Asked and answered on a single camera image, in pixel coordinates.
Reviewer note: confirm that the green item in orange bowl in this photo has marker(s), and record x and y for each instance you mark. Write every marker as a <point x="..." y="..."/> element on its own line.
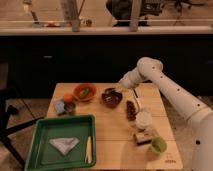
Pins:
<point x="83" y="93"/>

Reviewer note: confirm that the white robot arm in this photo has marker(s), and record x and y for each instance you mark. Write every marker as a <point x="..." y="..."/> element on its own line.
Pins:
<point x="197" y="114"/>

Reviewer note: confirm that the black chair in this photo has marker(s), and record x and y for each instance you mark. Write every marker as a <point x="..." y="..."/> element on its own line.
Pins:
<point x="6" y="93"/>

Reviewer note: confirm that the green cup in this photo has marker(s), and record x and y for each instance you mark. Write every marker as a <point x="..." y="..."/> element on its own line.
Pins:
<point x="158" y="145"/>

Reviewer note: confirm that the small dark metal cup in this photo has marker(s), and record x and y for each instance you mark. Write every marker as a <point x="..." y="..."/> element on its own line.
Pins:
<point x="70" y="108"/>

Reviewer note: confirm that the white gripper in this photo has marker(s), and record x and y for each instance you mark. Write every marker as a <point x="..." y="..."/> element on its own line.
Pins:
<point x="120" y="87"/>

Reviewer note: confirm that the dark red bowl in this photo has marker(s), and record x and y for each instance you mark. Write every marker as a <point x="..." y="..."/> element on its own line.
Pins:
<point x="111" y="98"/>

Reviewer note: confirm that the dark brown oblong object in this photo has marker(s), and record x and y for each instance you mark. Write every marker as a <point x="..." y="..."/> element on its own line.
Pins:
<point x="131" y="111"/>

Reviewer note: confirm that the folded white cloth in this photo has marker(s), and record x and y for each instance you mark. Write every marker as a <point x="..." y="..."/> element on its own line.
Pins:
<point x="64" y="145"/>

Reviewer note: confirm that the wooden table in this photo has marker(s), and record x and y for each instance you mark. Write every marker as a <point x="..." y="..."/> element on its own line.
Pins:
<point x="115" y="146"/>

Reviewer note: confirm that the brown rectangular block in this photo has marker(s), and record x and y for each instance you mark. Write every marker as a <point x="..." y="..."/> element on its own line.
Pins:
<point x="144" y="137"/>

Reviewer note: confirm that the orange bowl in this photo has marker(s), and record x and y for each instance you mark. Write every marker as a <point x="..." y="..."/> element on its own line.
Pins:
<point x="79" y="87"/>

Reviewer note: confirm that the green plastic tray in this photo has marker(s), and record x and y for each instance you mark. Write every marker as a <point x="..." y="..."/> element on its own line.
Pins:
<point x="43" y="156"/>

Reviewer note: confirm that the orange fruit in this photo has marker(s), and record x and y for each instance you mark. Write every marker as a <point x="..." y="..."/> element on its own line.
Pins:
<point x="68" y="98"/>

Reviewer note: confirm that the white cup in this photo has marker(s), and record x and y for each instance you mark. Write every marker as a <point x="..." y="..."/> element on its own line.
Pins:
<point x="143" y="119"/>

